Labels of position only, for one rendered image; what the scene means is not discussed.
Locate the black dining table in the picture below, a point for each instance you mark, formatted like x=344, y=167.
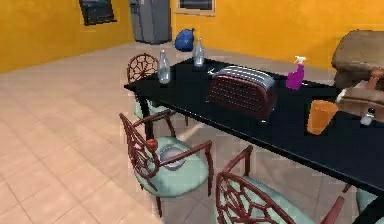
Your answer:
x=300, y=140

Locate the brown bread loaf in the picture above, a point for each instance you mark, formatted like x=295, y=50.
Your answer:
x=358, y=55

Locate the orange cup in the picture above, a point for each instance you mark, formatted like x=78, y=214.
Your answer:
x=320, y=116

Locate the dark framed window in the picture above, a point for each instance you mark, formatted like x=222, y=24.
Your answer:
x=97, y=11

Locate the white salt shaker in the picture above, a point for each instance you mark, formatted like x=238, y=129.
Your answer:
x=367, y=117

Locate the grey bowl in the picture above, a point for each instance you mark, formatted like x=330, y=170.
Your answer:
x=171, y=158

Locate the red chair green cushion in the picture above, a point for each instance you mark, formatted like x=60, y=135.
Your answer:
x=180, y=173
x=366, y=200
x=141, y=66
x=253, y=203

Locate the clear glass bottle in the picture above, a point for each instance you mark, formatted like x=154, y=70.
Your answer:
x=163, y=68
x=198, y=55

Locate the grey fridge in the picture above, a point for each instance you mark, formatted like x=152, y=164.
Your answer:
x=151, y=20

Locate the wood framed window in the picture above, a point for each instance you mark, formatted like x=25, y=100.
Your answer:
x=196, y=6

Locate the red apple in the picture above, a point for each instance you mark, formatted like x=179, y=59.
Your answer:
x=152, y=144

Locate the dark red toaster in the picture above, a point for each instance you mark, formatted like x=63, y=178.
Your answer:
x=240, y=92

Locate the purple spray bottle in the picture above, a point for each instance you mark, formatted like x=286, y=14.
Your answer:
x=295, y=78

